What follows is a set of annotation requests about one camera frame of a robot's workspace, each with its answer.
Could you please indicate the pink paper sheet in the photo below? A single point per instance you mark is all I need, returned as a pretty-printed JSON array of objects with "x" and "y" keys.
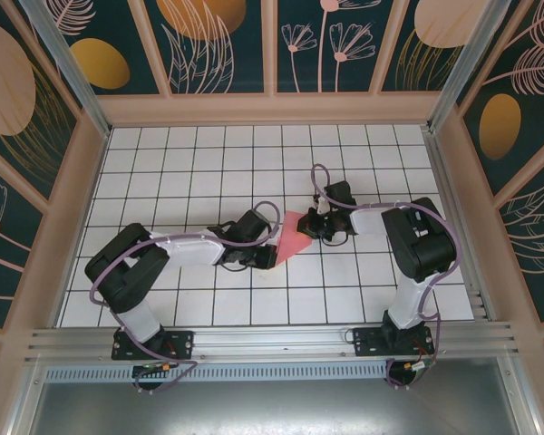
[{"x": 292, "y": 240}]

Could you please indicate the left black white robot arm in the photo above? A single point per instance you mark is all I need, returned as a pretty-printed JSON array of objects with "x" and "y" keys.
[{"x": 118, "y": 267}]

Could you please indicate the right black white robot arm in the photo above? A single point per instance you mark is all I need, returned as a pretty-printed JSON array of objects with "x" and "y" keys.
[{"x": 426, "y": 244}]

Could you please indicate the grey metal sheet panel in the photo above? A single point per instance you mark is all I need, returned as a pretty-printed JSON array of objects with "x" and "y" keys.
[{"x": 272, "y": 412}]

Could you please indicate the long aluminium mounting rail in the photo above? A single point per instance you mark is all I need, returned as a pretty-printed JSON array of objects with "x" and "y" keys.
[{"x": 272, "y": 340}]

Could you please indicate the aluminium side rail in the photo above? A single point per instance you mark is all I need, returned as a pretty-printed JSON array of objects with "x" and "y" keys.
[{"x": 458, "y": 226}]

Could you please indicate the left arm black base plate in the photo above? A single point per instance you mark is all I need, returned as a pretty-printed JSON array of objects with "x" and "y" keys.
[{"x": 181, "y": 342}]

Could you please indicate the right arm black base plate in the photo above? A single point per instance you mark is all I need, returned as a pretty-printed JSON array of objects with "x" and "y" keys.
[{"x": 367, "y": 340}]

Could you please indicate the aluminium frame post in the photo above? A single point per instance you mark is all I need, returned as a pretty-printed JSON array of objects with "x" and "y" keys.
[
  {"x": 471, "y": 68},
  {"x": 63, "y": 68}
]

